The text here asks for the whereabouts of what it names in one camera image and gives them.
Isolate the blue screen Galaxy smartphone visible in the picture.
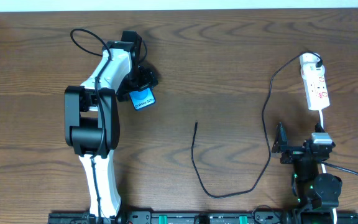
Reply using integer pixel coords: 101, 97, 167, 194
129, 88, 155, 111

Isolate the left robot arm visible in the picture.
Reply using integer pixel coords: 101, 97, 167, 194
64, 30, 158, 223

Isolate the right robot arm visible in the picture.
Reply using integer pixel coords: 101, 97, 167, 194
272, 123, 342, 223

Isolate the white power strip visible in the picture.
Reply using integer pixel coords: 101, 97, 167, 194
303, 74, 330, 111

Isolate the white USB wall charger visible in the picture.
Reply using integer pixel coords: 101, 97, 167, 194
299, 52, 325, 80

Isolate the black USB charging cable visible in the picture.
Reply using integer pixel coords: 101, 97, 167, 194
191, 51, 324, 199

